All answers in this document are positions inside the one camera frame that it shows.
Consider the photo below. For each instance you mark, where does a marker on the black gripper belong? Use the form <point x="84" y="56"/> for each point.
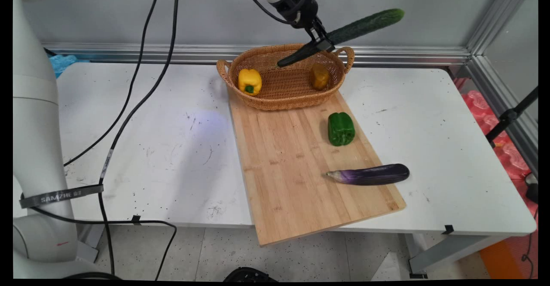
<point x="297" y="7"/>

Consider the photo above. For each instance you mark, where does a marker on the long dark green cucumber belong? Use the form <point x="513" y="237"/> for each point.
<point x="365" y="25"/>

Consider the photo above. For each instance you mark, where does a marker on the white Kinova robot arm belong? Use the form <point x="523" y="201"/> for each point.
<point x="36" y="127"/>

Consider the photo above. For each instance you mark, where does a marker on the orange bell pepper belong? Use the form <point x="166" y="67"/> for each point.
<point x="320" y="77"/>

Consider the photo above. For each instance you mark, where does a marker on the woven wicker basket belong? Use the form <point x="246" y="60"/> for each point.
<point x="292" y="89"/>

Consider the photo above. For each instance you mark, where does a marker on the yellow bell pepper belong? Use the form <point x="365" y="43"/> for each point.
<point x="250" y="81"/>

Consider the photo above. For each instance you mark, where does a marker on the green bell pepper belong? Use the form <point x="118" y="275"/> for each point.
<point x="341" y="129"/>

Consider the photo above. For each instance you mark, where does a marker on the bamboo cutting board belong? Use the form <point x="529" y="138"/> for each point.
<point x="300" y="170"/>

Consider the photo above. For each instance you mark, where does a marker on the purple eggplant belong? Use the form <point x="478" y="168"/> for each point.
<point x="374" y="175"/>

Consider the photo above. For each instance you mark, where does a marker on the black tripod stand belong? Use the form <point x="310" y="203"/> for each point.
<point x="509" y="116"/>

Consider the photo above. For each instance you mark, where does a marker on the pink bubble wrap sheet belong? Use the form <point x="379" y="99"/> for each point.
<point x="507" y="153"/>

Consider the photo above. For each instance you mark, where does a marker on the black round object on floor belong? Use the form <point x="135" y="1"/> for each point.
<point x="249" y="274"/>

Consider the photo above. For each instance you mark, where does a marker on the grey metal table leg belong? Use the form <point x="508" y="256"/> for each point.
<point x="88" y="243"/>
<point x="447" y="251"/>

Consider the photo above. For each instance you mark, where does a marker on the small black device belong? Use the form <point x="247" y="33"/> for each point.
<point x="533" y="188"/>

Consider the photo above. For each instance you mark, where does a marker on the blue bubble wrap sheet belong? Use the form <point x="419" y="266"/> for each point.
<point x="62" y="62"/>

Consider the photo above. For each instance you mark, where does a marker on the aluminium frame rail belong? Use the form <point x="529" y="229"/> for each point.
<point x="502" y="105"/>
<point x="386" y="56"/>

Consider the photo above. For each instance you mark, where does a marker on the aluminium frame post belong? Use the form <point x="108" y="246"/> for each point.
<point x="500" y="17"/>

